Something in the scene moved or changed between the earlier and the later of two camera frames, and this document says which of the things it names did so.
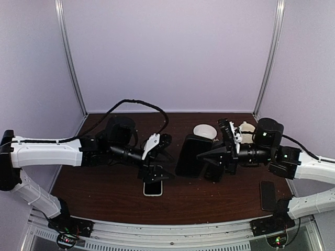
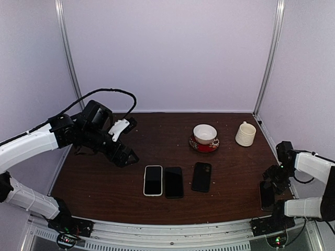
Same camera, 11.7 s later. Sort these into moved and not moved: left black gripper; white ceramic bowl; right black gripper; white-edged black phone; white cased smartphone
Moved: right black gripper; left black gripper
Not moved: white cased smartphone; white-edged black phone; white ceramic bowl
